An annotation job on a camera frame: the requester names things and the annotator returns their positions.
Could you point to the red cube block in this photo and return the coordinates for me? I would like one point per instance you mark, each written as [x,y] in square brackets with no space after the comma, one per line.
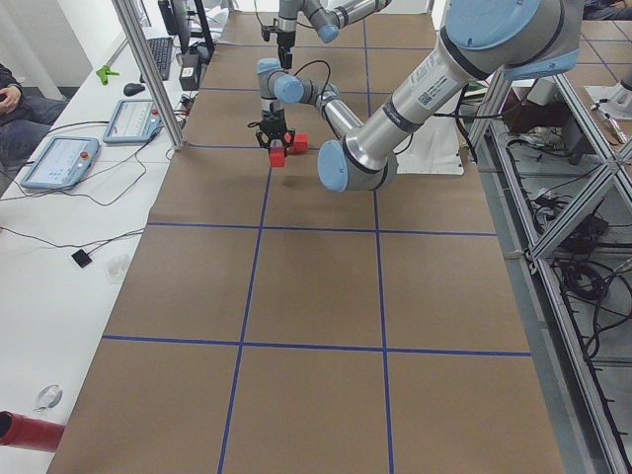
[277,157]
[300,143]

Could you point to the person hand on desk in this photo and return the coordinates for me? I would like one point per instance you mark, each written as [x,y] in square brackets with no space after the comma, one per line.
[12,96]

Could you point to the black power adapter box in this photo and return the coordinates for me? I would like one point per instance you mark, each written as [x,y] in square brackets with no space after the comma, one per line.
[189,72]

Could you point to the black computer monitor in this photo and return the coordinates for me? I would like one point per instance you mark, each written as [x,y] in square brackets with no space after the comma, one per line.
[176,16]

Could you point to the black keyboard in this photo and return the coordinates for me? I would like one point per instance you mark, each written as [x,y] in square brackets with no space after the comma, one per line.
[162,50]

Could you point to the teach pendant tablet far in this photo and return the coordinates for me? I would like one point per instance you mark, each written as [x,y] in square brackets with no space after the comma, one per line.
[133,121]

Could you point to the teach pendant tablet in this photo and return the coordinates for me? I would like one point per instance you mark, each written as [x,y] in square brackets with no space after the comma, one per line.
[133,121]
[62,164]

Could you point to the black computer mouse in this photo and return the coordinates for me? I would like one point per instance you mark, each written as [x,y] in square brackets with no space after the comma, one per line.
[132,89]

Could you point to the green plastic clamp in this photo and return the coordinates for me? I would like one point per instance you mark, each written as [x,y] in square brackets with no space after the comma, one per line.
[104,73]

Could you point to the teach pendant tablet near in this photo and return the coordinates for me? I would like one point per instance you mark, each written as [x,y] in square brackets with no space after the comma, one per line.
[62,164]

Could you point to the small black square pad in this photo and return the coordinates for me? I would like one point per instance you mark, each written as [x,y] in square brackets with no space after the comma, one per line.
[82,258]

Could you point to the red cylinder bottle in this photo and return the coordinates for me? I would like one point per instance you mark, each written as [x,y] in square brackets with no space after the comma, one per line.
[28,433]

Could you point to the aluminium frame post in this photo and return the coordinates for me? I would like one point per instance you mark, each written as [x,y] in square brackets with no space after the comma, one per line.
[146,64]

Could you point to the aluminium frame rack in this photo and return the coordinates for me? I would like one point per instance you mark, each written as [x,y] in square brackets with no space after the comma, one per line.
[559,152]

